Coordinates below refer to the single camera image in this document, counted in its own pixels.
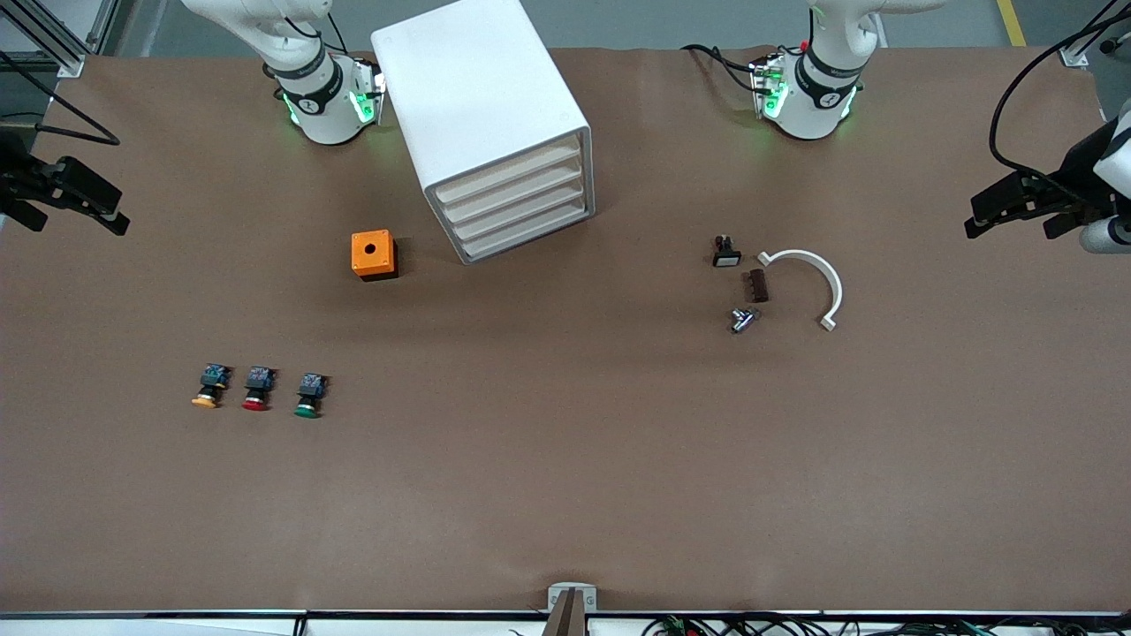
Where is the grey metal bracket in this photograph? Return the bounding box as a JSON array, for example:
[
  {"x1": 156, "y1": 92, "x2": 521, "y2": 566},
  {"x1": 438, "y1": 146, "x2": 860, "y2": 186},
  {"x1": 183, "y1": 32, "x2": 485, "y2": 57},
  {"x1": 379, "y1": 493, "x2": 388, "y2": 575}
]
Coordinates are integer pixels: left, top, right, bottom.
[{"x1": 548, "y1": 583, "x2": 598, "y2": 614}]

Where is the black cable bundle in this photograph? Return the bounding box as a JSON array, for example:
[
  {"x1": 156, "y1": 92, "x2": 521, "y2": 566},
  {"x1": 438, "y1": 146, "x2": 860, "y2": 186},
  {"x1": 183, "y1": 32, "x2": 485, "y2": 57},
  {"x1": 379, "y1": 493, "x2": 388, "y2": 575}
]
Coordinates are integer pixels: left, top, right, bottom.
[{"x1": 641, "y1": 612, "x2": 1131, "y2": 636}]

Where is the white table edge rail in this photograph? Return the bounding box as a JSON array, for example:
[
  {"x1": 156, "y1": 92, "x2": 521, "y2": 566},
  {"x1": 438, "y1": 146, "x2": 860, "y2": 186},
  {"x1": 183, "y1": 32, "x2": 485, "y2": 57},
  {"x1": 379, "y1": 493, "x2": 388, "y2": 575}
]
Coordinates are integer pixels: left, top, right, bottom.
[{"x1": 0, "y1": 609, "x2": 549, "y2": 636}]

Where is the red push button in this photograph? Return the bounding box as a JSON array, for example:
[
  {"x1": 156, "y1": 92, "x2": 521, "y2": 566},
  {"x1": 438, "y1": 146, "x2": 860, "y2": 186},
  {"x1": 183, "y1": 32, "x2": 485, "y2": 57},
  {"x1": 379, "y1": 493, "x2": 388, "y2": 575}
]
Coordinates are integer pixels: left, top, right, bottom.
[{"x1": 241, "y1": 366, "x2": 277, "y2": 413}]

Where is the white curved clamp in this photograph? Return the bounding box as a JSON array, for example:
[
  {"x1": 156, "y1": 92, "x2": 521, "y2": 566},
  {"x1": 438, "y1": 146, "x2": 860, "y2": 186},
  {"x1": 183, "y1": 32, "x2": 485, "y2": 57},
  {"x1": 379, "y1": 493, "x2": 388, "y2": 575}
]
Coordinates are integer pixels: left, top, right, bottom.
[{"x1": 757, "y1": 249, "x2": 844, "y2": 333}]

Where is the brown table mat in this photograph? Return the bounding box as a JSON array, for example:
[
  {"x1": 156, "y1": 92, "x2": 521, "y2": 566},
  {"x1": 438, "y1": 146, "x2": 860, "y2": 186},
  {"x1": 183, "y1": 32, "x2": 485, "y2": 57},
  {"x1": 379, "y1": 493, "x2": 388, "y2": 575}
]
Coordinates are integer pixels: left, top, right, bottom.
[{"x1": 0, "y1": 46, "x2": 1131, "y2": 615}]

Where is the orange button enclosure box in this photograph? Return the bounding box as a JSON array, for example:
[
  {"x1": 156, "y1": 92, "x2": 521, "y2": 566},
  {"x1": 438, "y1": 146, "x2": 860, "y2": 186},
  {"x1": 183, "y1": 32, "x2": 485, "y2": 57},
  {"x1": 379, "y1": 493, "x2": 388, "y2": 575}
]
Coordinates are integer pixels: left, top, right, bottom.
[{"x1": 351, "y1": 230, "x2": 400, "y2": 282}]

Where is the aluminium frame profile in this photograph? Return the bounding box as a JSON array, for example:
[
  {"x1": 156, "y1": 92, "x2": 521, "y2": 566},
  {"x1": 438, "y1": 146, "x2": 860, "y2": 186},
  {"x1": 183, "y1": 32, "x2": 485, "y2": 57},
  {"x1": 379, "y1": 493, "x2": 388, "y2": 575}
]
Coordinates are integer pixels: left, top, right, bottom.
[
  {"x1": 0, "y1": 0, "x2": 120, "y2": 79},
  {"x1": 1056, "y1": 0, "x2": 1131, "y2": 70}
]

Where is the green push button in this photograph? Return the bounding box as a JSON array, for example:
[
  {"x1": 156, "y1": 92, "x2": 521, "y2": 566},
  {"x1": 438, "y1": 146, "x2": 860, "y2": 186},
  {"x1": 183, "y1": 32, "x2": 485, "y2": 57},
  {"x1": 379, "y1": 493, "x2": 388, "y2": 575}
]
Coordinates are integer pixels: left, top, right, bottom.
[{"x1": 294, "y1": 373, "x2": 330, "y2": 420}]

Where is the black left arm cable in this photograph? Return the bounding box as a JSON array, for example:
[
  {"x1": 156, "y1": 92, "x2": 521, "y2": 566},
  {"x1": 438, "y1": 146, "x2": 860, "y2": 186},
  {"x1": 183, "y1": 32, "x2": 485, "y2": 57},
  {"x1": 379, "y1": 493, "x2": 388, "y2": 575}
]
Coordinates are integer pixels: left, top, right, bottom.
[{"x1": 990, "y1": 0, "x2": 1131, "y2": 178}]

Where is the yellow push button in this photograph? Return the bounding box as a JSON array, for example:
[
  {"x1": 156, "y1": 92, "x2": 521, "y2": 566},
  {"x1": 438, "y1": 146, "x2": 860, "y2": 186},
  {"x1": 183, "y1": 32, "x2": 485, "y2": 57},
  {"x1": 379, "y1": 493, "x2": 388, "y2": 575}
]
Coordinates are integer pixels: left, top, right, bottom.
[{"x1": 191, "y1": 363, "x2": 233, "y2": 410}]

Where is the yellow floor tape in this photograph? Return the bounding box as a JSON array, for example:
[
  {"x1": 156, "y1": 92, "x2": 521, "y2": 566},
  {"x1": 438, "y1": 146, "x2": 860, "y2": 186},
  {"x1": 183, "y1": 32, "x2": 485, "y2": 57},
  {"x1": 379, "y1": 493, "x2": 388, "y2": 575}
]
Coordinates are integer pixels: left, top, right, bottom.
[{"x1": 997, "y1": 0, "x2": 1030, "y2": 47}]

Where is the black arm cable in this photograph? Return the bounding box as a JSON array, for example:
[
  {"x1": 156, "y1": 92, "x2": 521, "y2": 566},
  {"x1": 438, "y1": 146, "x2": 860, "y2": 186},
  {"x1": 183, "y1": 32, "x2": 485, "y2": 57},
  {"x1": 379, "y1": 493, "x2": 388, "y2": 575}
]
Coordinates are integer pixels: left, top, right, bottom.
[
  {"x1": 0, "y1": 51, "x2": 121, "y2": 147},
  {"x1": 990, "y1": 0, "x2": 1131, "y2": 178}
]

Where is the black base cable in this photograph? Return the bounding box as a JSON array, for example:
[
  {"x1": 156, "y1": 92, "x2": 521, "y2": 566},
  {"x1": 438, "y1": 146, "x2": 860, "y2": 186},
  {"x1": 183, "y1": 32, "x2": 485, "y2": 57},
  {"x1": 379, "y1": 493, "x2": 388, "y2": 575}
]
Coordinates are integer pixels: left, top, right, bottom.
[{"x1": 680, "y1": 42, "x2": 770, "y2": 94}]

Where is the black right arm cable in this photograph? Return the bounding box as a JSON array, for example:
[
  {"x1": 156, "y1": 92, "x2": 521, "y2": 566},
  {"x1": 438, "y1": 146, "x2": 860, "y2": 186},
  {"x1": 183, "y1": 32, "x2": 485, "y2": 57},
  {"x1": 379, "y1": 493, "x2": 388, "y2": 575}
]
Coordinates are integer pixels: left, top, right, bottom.
[{"x1": 0, "y1": 51, "x2": 121, "y2": 147}]

